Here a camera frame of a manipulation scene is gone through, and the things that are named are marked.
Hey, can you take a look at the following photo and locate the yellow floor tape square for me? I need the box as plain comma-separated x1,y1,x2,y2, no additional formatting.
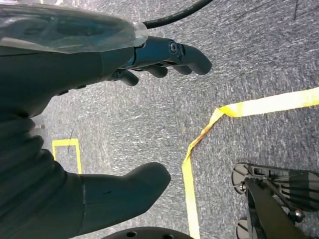
51,138,82,175
181,86,319,239

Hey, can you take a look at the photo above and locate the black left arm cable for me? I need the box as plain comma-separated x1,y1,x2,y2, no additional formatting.
142,0,215,30

